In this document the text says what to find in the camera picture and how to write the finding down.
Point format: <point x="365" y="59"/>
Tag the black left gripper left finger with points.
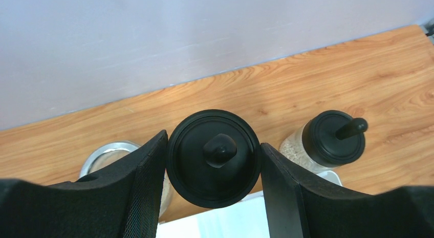
<point x="120" y="200"/>

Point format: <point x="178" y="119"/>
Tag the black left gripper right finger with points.
<point x="299" y="203"/>

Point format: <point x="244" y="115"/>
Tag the clear glass jar far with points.
<point x="106" y="155"/>

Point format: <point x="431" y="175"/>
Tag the white divided tray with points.
<point x="247" y="218"/>

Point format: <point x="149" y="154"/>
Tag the black-lid shaker jar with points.
<point x="213" y="158"/>
<point x="329" y="140"/>

